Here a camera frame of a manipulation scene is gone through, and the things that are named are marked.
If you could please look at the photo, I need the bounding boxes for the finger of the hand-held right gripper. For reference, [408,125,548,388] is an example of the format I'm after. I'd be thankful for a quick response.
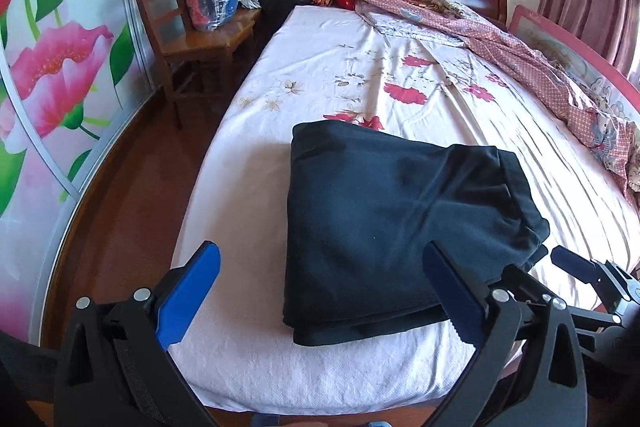
[502,264,622,328]
[550,245,609,284]

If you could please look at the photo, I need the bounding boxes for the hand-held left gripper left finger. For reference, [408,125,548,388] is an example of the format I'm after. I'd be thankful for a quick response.
[54,240,222,427]

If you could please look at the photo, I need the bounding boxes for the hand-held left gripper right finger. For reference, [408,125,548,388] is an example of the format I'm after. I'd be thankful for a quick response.
[421,241,588,427]

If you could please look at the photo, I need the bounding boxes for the navy pants with red stripe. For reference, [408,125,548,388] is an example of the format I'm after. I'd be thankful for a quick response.
[281,120,551,348]

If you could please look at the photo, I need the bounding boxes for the pink checked quilt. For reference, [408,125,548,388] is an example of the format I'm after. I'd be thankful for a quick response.
[350,0,640,208]

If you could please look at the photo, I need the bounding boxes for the bed with floral sheet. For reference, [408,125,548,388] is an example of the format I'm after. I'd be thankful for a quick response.
[167,4,640,419]

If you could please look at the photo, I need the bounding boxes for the floral wardrobe sliding door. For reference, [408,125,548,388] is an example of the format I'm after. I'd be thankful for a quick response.
[0,0,202,350]

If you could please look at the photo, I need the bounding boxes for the wooden chair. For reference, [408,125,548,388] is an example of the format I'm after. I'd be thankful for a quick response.
[130,0,264,130]

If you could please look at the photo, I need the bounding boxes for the pale floral pillow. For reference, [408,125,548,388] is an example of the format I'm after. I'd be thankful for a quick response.
[371,4,467,46]

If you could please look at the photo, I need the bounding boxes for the beige floral cloth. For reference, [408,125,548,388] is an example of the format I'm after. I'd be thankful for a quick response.
[419,0,472,16]

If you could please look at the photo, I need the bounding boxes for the pink bed guard rail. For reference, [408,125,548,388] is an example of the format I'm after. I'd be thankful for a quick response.
[507,4,640,124]

